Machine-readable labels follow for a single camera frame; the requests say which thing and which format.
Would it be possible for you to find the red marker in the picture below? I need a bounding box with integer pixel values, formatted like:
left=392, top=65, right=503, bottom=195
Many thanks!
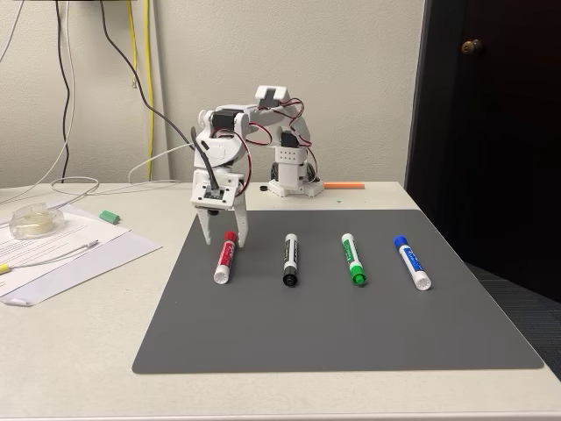
left=213, top=231, right=239, bottom=285

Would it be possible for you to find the black marker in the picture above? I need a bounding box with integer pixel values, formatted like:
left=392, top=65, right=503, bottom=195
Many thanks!
left=281, top=232, right=302, bottom=289

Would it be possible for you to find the green marker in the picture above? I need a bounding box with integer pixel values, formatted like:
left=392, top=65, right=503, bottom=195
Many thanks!
left=341, top=232, right=368, bottom=288

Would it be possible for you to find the blue marker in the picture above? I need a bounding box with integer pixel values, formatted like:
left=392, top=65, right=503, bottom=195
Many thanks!
left=393, top=234, right=434, bottom=292

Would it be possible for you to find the white blank paper sheet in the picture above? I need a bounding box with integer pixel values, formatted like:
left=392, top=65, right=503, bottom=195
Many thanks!
left=0, top=227, right=164, bottom=308

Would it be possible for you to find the grey mat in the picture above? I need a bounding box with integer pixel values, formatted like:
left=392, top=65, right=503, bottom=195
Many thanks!
left=131, top=209, right=545, bottom=375

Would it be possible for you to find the white printed paper sheet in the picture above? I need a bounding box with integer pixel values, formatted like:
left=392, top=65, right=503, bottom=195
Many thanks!
left=0, top=203, right=132, bottom=289

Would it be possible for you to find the clear tape dispenser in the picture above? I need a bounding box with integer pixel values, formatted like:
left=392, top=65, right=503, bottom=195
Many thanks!
left=9, top=202, right=67, bottom=240

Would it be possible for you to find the dark door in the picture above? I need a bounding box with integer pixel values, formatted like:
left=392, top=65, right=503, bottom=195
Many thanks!
left=404, top=0, right=561, bottom=304

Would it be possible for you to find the white gripper camera module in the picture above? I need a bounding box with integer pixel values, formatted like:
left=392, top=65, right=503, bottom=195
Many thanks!
left=191, top=174, right=233, bottom=218

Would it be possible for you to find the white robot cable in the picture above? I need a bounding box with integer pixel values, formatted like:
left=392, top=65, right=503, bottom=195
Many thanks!
left=0, top=143, right=196, bottom=207

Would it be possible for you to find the long yellow cable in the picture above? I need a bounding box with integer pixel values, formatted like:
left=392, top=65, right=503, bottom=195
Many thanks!
left=145, top=0, right=155, bottom=182

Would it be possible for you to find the thick black camera cable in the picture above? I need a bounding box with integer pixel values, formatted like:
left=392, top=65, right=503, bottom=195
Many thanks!
left=100, top=0, right=221, bottom=197

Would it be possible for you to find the white cable with plug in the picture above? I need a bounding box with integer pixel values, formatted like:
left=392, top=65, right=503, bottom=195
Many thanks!
left=6, top=239, right=100, bottom=268

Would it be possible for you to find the short yellow cable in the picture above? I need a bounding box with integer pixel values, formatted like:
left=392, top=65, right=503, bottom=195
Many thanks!
left=125, top=0, right=138, bottom=90

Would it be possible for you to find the thin white cable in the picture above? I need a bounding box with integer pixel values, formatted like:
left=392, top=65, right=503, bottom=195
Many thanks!
left=0, top=0, right=76, bottom=206

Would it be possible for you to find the thin black cable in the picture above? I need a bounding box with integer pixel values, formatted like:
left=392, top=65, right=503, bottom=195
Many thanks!
left=54, top=0, right=73, bottom=184

